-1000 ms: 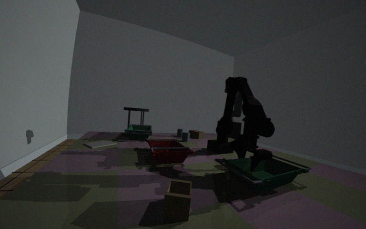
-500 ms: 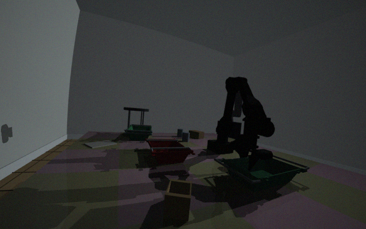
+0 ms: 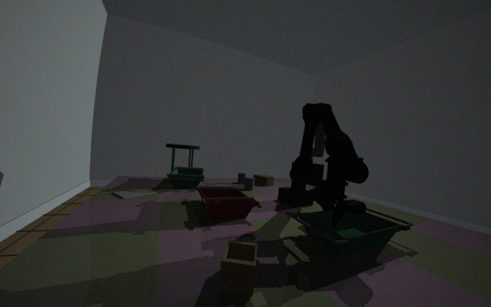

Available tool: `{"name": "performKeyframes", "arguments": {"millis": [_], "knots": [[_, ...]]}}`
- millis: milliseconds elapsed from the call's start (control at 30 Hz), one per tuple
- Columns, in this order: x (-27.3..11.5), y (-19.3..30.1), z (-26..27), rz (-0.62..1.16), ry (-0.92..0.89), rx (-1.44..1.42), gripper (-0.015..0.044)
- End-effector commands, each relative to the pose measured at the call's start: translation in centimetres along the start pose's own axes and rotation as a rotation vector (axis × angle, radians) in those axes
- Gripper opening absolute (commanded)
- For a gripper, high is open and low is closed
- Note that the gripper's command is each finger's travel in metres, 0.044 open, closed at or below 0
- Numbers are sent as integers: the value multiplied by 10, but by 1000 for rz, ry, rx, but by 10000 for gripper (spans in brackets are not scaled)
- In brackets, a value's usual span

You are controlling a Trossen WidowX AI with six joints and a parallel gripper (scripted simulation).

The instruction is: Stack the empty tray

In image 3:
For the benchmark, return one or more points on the tan box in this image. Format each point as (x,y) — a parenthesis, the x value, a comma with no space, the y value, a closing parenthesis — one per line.
(263,180)

